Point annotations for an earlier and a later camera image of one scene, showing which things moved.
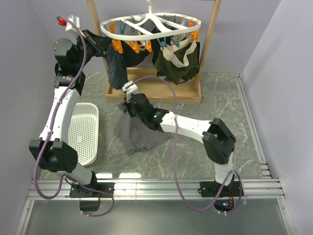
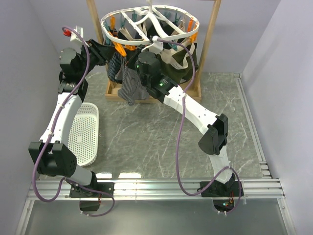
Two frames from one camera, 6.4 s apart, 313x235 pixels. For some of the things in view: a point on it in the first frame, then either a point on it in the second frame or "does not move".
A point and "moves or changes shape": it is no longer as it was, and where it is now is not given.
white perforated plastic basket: [83, 132] does not move
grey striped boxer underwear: [135, 135] → [132, 87]
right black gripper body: [132, 111] → [131, 62]
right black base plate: [211, 189] does not move
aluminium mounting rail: [263, 190] does not move
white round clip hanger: [147, 25] moves or changes shape
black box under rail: [89, 205] does not move
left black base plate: [78, 191] does not move
